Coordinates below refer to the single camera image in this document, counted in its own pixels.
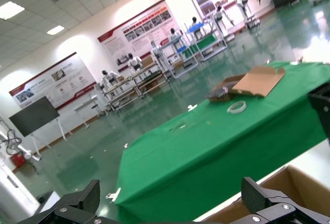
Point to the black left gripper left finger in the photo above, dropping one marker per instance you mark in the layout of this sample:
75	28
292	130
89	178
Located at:
77	208

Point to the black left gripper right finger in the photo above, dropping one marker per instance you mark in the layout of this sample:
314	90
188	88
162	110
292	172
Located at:
268	208

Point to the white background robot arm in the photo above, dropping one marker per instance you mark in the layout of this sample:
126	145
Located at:
15	147

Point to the brown open cardboard box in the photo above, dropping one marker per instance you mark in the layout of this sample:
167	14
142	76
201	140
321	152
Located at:
304	182

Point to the red floor box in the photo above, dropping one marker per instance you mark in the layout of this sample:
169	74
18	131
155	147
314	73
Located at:
18	160

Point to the black slotted container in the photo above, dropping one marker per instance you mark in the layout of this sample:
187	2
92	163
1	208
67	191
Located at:
322	105

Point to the flat brown cardboard box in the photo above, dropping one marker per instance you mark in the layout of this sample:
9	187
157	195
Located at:
257	82

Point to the silver metal binder clip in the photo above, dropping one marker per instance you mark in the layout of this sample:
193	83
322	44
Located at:
192	108
114	195

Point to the white machine housing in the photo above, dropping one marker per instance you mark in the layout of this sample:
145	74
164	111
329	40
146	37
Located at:
15	190

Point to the green tablecloth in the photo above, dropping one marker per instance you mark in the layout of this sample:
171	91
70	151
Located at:
206	157

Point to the white tape roll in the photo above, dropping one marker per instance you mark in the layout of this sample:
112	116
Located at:
236	112

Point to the black screen on stand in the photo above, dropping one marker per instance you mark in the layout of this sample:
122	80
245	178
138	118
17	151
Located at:
33	115

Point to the white standing desk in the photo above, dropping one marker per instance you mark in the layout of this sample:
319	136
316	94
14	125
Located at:
85	105

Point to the dark small parts pile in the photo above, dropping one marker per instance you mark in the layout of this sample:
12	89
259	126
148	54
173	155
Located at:
219	92

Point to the white rack with green shelf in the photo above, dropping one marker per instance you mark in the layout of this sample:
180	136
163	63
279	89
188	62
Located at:
206	40

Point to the rectangular ceiling light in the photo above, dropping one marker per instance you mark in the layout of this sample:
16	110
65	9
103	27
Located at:
10	10
55	30

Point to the white rack with blue bins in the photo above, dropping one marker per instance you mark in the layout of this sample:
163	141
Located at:
178	49

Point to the metal frame workbench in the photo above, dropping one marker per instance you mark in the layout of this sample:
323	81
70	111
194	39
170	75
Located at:
121	89
152	75

